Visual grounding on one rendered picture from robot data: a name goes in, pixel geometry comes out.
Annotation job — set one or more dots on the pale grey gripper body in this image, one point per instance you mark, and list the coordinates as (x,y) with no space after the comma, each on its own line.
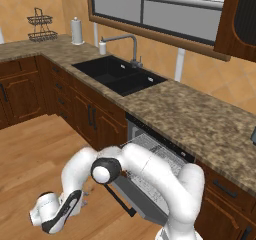
(86,194)

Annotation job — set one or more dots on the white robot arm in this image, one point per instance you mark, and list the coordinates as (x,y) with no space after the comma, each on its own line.
(156,174)

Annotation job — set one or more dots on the grey dishwasher door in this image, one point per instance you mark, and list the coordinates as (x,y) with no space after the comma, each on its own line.
(146,197)

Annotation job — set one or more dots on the dark wood cupboard door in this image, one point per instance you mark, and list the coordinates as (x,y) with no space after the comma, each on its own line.
(80,117)
(220,222)
(23,97)
(110,132)

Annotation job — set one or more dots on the dishwasher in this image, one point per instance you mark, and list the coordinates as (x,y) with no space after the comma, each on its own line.
(156,135)

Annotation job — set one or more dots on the dark wood drawer front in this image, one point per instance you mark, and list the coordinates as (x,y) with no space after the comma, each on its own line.
(63,74)
(243,197)
(65,90)
(16,67)
(66,104)
(68,119)

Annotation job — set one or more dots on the dark wood panel under sink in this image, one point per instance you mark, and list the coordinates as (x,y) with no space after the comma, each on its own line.
(100,99)

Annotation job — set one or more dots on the black double sink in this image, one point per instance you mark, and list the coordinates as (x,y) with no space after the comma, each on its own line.
(113,74)

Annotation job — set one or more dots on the white soap dispenser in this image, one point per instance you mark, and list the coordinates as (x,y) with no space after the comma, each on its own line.
(102,47)

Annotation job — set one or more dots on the grey metal tap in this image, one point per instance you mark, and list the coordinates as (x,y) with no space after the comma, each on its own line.
(134,50)

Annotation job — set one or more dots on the white paper towel roll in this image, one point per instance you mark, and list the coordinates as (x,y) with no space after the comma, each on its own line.
(77,30)

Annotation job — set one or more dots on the dark blue grey object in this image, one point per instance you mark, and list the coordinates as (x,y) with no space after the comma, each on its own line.
(254,136)

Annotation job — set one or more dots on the wooden framed window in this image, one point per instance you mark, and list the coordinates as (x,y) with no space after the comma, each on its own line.
(173,20)

